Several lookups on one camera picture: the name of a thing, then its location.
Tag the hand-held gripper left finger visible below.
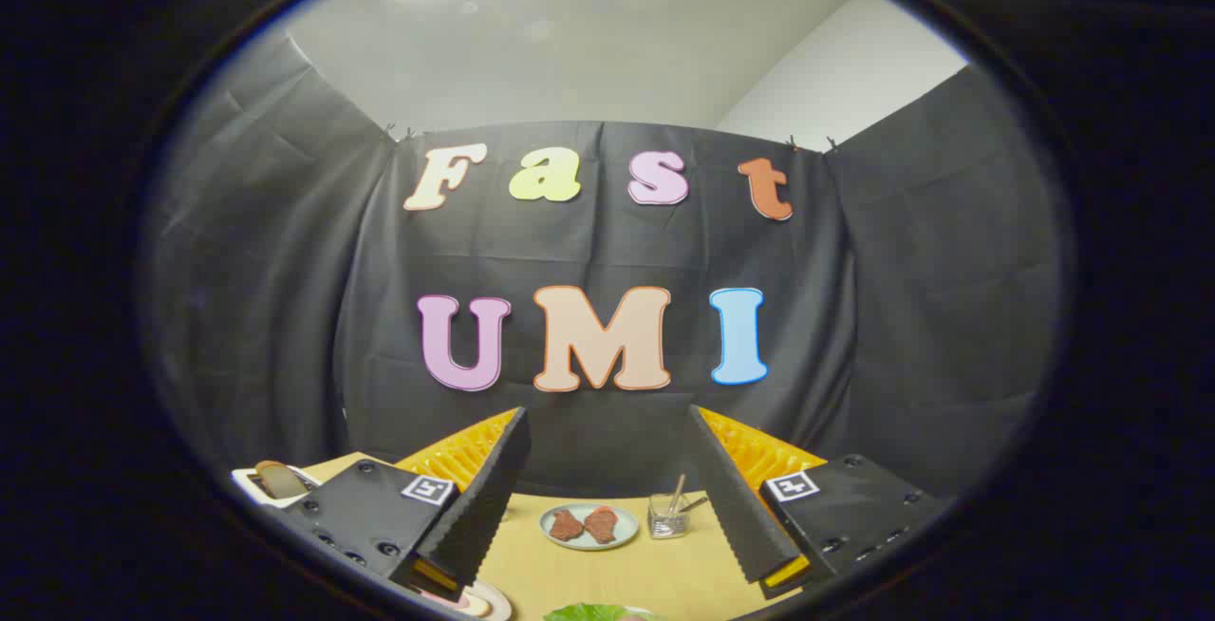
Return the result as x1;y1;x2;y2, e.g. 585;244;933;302
275;405;533;603

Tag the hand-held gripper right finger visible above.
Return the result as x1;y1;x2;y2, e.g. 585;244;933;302
685;404;955;600

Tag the green lettuce leaf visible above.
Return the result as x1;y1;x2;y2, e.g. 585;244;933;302
543;603;656;621

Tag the beige round plate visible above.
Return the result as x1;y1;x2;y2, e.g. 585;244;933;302
422;581;514;621

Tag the pale green oval plate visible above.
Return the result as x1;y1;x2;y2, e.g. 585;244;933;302
539;503;641;552

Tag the white toaster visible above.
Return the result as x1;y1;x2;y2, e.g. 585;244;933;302
231;462;322;508

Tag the black backdrop cloth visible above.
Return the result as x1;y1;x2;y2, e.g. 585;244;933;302
142;32;1064;499

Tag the small wire basket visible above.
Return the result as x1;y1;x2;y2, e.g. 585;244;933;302
647;493;692;540

